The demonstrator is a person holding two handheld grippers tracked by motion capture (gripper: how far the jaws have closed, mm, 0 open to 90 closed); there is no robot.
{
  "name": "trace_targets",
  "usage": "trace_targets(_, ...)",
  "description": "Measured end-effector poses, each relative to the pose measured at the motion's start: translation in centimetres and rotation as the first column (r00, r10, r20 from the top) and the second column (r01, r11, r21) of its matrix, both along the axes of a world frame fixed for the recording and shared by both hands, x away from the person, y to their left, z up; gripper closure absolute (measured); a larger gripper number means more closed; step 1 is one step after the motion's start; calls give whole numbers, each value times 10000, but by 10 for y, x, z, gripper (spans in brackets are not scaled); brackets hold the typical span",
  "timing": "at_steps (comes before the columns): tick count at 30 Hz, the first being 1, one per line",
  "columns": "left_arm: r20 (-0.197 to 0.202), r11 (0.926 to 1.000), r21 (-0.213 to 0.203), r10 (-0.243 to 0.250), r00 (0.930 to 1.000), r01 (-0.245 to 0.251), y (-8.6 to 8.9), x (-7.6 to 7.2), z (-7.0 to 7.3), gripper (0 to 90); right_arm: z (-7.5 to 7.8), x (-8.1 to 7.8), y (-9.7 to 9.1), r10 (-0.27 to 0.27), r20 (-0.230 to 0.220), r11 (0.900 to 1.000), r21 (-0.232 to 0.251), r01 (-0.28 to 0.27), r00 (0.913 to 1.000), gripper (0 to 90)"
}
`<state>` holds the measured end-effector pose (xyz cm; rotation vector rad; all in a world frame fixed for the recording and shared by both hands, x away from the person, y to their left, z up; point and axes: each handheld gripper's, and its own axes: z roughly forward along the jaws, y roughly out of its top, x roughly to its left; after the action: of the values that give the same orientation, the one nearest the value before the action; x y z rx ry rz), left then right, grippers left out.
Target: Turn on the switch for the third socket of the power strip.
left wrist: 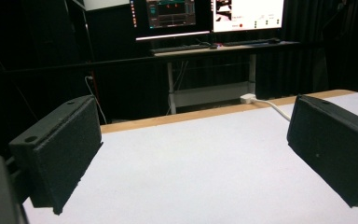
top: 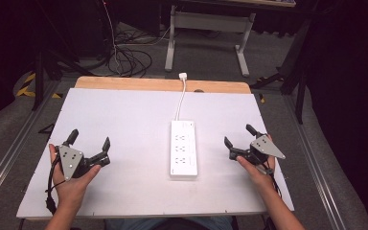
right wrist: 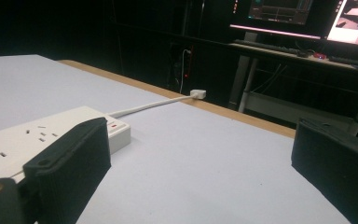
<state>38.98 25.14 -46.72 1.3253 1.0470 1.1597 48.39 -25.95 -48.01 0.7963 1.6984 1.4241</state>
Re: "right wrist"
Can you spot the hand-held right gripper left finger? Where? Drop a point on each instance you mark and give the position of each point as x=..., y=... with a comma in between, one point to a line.
x=71, y=168

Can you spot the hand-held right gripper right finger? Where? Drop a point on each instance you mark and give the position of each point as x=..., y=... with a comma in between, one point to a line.
x=338, y=161

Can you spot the white power strip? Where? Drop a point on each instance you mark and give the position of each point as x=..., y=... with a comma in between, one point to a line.
x=21, y=140

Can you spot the wooden desk with metal legs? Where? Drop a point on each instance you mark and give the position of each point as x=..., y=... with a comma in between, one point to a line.
x=292, y=81

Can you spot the small red device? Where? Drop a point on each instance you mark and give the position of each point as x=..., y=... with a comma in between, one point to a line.
x=319, y=56

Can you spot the black keyboard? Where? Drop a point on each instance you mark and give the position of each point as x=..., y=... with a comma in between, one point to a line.
x=267, y=46

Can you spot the computer monitor with pink window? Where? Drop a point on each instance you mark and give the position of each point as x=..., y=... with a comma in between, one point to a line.
x=354, y=21

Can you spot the white plug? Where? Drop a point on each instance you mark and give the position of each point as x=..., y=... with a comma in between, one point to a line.
x=198, y=94

